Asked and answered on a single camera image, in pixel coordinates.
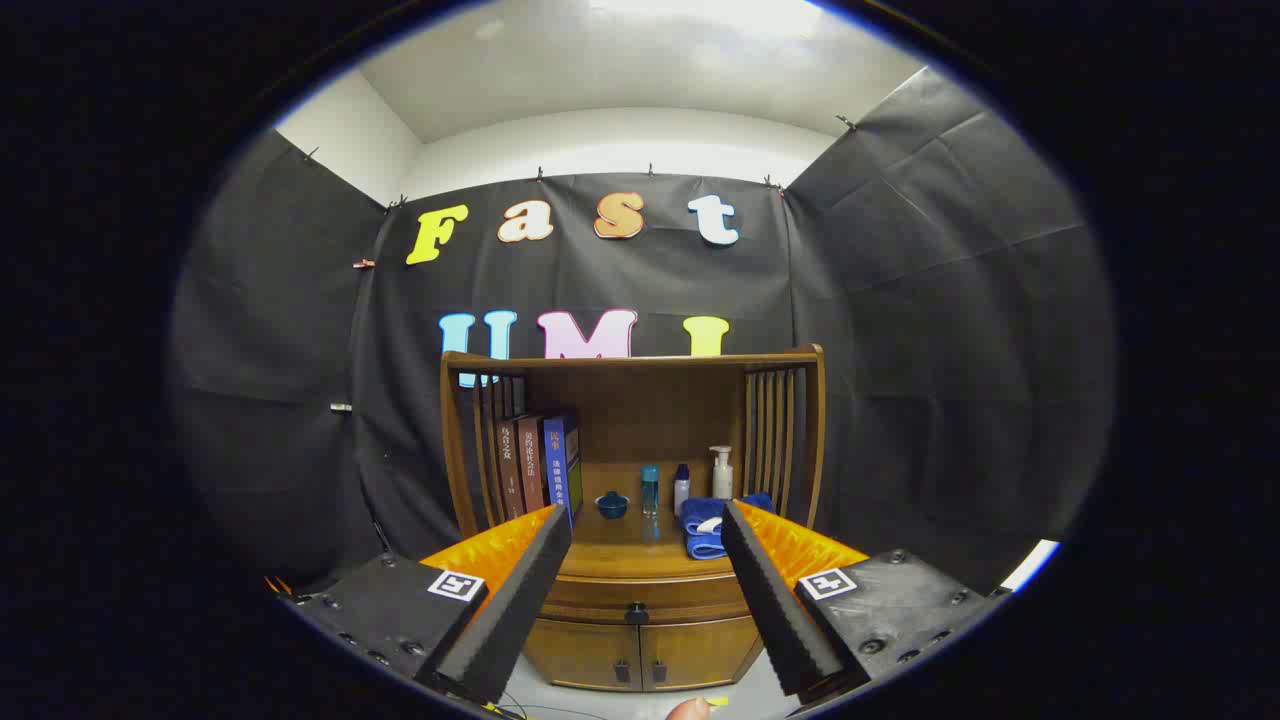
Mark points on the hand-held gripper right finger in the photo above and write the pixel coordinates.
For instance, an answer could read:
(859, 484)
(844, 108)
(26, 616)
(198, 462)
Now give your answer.
(775, 610)

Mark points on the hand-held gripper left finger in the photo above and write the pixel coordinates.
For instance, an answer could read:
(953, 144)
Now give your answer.
(510, 610)

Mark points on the wooden cabinet door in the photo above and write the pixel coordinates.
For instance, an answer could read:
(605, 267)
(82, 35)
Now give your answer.
(695, 652)
(585, 655)

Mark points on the wooden countertop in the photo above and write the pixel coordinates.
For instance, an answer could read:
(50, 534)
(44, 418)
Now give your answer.
(640, 555)

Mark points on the wooden cabinet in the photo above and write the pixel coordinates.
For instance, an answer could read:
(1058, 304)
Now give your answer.
(650, 410)

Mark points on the blue folded towel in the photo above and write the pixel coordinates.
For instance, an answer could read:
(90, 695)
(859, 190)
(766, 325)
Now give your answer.
(700, 540)

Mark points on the dark brown book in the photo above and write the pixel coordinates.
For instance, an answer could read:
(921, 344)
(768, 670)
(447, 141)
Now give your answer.
(509, 470)

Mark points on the white pump bottle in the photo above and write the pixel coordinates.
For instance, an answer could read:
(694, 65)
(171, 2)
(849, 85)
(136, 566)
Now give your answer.
(721, 480)

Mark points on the blue lidded tea bowl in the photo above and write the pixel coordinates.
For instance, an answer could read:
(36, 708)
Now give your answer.
(612, 505)

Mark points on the blue book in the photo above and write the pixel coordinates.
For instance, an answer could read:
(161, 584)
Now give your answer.
(557, 470)

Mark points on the white bottle with blue cap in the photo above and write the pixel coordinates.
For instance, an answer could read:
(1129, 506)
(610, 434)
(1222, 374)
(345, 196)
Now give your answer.
(681, 492)

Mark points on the clear blue bottle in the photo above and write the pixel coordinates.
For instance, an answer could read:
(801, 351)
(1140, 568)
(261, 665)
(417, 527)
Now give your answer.
(650, 492)

